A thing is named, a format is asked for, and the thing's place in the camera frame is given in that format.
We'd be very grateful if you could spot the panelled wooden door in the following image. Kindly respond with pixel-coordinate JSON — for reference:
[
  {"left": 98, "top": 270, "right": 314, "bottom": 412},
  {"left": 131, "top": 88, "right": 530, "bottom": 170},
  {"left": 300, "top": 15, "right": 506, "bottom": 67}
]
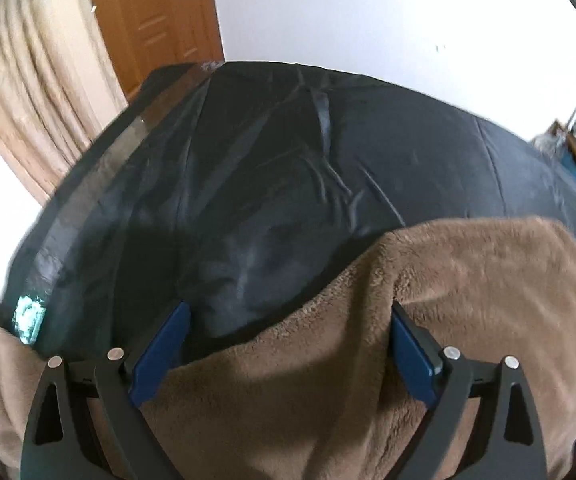
[{"left": 82, "top": 0, "right": 226, "bottom": 103}]

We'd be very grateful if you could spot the beige curtain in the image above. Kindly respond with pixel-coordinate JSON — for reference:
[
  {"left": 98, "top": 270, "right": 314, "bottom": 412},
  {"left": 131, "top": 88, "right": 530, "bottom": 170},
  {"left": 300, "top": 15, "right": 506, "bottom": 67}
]
[{"left": 0, "top": 0, "right": 128, "bottom": 206}]

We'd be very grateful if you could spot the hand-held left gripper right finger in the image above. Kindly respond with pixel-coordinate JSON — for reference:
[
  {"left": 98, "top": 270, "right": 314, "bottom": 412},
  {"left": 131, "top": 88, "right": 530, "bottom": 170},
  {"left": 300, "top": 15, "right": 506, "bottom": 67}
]
[{"left": 390, "top": 300, "right": 549, "bottom": 480}]

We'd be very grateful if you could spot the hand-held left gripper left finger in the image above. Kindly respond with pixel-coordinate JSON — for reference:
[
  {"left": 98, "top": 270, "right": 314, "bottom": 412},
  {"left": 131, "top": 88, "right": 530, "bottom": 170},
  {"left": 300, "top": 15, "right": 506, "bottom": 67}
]
[{"left": 20, "top": 301, "right": 192, "bottom": 480}]

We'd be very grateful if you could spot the brown fleece garment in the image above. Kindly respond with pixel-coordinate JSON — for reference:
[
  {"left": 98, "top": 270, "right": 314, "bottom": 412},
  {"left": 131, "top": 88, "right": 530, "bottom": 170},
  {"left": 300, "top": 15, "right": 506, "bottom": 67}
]
[{"left": 0, "top": 215, "right": 576, "bottom": 480}]

